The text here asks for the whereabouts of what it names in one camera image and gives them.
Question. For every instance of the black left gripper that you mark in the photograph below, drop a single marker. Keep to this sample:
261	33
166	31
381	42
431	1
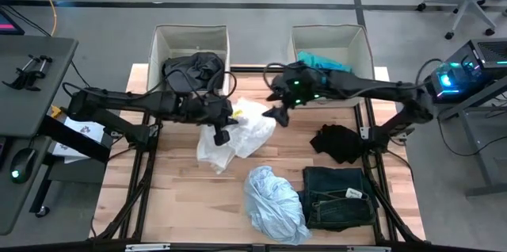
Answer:
206	109

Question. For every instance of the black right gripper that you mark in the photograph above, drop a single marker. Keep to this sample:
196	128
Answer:
297	85

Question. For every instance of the white garment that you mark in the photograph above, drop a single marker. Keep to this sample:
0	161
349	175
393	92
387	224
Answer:
249	133

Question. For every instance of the dark grey garment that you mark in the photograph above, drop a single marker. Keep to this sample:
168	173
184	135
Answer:
198	69

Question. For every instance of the small black garment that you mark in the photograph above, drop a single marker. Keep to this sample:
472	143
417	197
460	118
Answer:
336	143

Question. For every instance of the teal garment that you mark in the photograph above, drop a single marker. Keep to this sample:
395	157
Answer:
321	62

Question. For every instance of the dark denim jeans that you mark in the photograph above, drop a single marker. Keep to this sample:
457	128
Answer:
332	180

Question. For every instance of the light blue shirt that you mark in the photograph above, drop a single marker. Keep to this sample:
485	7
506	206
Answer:
273	204

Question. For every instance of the beige fabric bin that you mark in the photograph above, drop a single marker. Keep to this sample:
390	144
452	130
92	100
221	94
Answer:
336	40
186	40

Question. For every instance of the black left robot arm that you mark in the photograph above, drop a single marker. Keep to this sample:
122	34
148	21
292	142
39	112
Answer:
130	101

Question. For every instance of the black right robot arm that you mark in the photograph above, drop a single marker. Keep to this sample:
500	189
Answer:
376	87

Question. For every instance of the white printed paper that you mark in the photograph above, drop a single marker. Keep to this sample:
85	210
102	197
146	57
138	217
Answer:
85	129

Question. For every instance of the small yellow object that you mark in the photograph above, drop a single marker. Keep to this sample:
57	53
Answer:
56	111

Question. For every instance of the grey side table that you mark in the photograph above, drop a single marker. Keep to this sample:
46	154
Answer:
35	105

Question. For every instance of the black clamp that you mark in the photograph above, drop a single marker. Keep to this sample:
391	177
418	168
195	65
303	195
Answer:
37	66
21	81

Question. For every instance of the black computer with lights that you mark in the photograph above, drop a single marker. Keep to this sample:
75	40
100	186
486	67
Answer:
471	66

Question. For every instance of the grey metal desk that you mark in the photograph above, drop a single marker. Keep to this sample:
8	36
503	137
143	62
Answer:
475	153

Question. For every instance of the black computer mouse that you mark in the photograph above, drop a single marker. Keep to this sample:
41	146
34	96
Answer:
22	165

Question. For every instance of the white office chair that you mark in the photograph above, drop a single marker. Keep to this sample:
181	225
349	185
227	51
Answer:
467	2

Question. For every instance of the monitor with pink line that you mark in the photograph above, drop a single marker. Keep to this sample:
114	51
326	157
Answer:
8	24

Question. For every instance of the black aluminium table frame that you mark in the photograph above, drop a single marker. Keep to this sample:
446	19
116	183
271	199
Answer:
136	188

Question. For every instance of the silver bracket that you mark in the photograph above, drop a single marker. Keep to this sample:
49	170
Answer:
368	249
147	247

